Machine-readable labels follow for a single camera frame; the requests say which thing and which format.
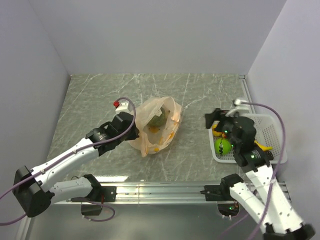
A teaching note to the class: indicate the yellow pear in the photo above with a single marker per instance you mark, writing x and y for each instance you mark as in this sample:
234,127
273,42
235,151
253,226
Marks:
217,133

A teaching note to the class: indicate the yellow banana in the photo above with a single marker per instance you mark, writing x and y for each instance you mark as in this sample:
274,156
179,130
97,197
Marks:
263,147

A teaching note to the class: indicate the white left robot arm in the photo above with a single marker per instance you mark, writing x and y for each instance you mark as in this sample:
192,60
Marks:
37,188

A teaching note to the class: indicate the bright green apple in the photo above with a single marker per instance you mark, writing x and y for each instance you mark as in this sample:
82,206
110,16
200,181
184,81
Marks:
222,146

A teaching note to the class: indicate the orange translucent plastic bag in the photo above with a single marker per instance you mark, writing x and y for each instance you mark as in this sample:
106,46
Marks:
152,140

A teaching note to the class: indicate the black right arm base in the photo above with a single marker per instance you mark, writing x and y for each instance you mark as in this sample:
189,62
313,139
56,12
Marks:
227,206

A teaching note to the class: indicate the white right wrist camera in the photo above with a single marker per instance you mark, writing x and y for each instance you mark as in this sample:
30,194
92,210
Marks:
240,107

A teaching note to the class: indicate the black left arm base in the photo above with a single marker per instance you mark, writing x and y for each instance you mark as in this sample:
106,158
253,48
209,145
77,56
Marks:
94,207

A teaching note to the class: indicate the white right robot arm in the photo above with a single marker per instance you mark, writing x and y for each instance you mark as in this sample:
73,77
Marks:
274,215

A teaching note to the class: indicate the white perforated plastic basket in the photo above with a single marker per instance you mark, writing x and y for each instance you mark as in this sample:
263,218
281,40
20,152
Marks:
268,133

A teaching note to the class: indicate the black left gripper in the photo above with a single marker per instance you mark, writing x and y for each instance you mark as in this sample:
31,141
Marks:
135,133

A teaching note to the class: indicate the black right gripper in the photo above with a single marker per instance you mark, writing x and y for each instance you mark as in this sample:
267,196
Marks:
217,114

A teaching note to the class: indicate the dark brown round fruit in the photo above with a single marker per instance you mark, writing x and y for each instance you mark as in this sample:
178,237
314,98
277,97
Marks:
269,155

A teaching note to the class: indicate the green round fruit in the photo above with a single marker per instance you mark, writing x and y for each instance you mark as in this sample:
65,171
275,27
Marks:
158,121

